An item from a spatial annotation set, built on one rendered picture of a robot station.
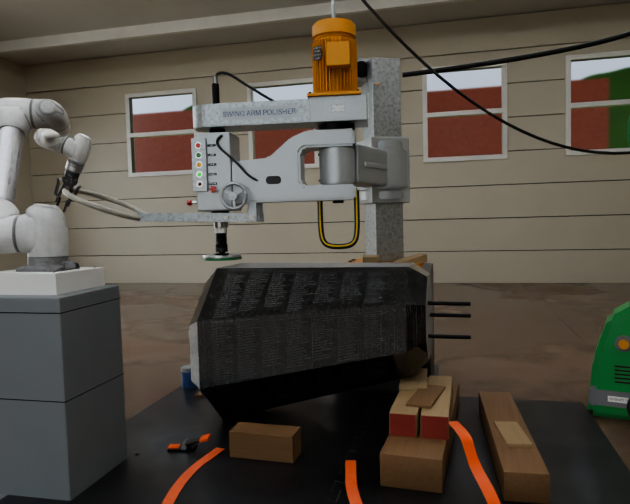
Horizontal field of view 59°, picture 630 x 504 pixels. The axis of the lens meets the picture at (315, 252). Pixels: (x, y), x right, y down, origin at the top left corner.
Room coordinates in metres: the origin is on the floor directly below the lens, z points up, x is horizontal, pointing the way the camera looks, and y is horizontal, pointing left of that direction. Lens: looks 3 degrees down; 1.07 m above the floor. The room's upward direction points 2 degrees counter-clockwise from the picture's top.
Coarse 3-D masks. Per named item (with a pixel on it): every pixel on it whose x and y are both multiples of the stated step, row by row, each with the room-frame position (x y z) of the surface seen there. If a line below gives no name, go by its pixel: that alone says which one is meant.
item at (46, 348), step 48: (96, 288) 2.33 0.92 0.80; (0, 336) 2.14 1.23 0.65; (48, 336) 2.09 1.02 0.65; (96, 336) 2.28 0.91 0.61; (0, 384) 2.14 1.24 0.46; (48, 384) 2.09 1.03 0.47; (96, 384) 2.27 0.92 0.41; (0, 432) 2.14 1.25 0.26; (48, 432) 2.09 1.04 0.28; (96, 432) 2.25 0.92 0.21; (0, 480) 2.15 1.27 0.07; (48, 480) 2.10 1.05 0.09; (96, 480) 2.23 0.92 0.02
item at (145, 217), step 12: (144, 216) 3.10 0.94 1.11; (156, 216) 3.10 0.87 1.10; (168, 216) 3.09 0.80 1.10; (180, 216) 3.08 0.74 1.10; (192, 216) 3.07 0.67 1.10; (204, 216) 3.07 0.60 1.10; (216, 216) 3.06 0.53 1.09; (228, 216) 3.05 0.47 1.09; (240, 216) 3.04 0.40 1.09; (252, 216) 3.00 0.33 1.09
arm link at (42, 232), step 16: (32, 208) 2.26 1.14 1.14; (48, 208) 2.27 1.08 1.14; (16, 224) 2.23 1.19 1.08; (32, 224) 2.24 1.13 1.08; (48, 224) 2.25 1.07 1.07; (64, 224) 2.31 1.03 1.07; (16, 240) 2.23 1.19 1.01; (32, 240) 2.23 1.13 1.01; (48, 240) 2.25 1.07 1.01; (64, 240) 2.30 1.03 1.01; (32, 256) 2.25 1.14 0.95; (48, 256) 2.25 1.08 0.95; (64, 256) 2.30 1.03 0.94
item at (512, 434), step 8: (496, 424) 2.40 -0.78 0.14; (504, 424) 2.40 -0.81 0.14; (512, 424) 2.39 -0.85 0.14; (504, 432) 2.31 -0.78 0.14; (512, 432) 2.31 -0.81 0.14; (520, 432) 2.30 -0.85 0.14; (504, 440) 2.24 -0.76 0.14; (512, 440) 2.22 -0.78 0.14; (520, 440) 2.22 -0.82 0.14; (528, 440) 2.22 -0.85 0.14
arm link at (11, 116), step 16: (0, 112) 2.49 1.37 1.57; (16, 112) 2.50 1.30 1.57; (0, 128) 2.48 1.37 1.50; (16, 128) 2.49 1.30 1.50; (32, 128) 2.59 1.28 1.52; (0, 144) 2.43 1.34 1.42; (16, 144) 2.46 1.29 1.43; (0, 160) 2.39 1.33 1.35; (16, 160) 2.43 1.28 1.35; (0, 176) 2.35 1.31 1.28; (16, 176) 2.41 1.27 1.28; (0, 192) 2.32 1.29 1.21; (0, 208) 2.26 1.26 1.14; (16, 208) 2.33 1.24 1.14; (0, 224) 2.22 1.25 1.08; (0, 240) 2.21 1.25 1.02
